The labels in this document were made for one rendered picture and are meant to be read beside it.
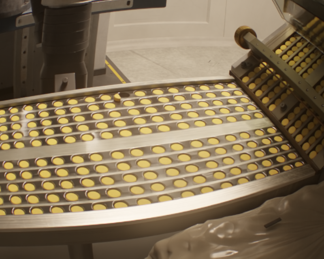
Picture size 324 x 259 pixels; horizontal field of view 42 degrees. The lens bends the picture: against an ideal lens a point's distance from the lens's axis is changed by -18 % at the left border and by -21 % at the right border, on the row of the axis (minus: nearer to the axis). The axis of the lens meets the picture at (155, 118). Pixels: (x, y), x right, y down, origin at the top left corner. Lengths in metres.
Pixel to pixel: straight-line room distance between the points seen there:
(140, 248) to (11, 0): 0.98
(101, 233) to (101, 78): 1.62
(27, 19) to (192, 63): 1.72
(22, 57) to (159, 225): 1.34
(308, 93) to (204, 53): 2.64
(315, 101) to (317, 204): 0.15
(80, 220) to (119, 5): 1.18
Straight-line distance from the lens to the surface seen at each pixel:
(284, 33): 0.63
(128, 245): 0.56
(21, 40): 1.64
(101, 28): 1.90
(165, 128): 0.49
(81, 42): 0.66
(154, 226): 0.38
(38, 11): 0.90
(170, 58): 2.96
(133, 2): 1.50
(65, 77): 0.63
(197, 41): 3.25
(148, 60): 2.91
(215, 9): 3.23
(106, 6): 1.47
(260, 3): 3.41
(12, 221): 0.36
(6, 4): 1.36
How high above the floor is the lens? 1.21
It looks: 31 degrees down
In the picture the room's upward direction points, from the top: 6 degrees clockwise
